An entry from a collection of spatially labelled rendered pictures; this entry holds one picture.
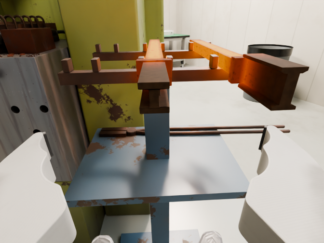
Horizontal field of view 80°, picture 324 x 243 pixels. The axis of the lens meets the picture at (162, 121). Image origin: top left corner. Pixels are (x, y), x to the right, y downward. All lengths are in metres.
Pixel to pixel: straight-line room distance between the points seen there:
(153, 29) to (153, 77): 1.01
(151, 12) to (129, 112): 0.59
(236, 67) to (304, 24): 2.96
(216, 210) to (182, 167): 0.82
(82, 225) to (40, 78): 0.64
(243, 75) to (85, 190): 0.38
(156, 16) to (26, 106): 0.79
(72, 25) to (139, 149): 0.48
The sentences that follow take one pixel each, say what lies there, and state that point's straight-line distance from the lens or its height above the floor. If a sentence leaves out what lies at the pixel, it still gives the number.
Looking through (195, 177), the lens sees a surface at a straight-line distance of 0.47.
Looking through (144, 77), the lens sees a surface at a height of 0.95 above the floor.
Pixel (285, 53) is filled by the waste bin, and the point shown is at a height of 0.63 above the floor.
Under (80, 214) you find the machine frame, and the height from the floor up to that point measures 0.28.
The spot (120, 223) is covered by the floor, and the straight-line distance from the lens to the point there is 1.24.
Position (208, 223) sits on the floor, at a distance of 1.23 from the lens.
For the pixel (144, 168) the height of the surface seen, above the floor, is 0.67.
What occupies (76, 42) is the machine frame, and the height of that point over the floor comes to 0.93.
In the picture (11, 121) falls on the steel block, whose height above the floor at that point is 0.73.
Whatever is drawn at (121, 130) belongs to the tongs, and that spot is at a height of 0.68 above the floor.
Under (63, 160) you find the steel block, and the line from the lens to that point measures 0.77.
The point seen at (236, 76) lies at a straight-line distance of 0.29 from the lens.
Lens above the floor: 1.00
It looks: 28 degrees down
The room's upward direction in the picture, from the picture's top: 1 degrees counter-clockwise
